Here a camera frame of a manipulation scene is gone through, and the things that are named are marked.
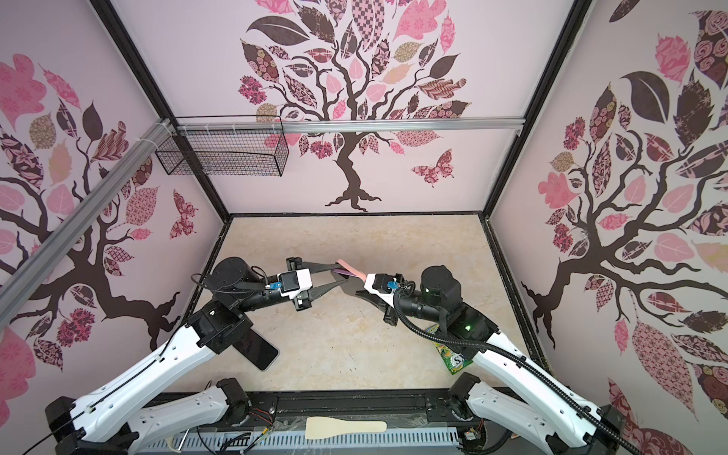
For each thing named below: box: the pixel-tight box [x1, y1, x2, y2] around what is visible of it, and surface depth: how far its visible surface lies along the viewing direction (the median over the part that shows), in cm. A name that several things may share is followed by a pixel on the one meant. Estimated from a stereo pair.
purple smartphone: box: [330, 267, 358, 279], surface depth 54 cm
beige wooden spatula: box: [304, 416, 388, 440], surface depth 73 cm
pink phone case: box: [335, 258, 367, 283], surface depth 53 cm
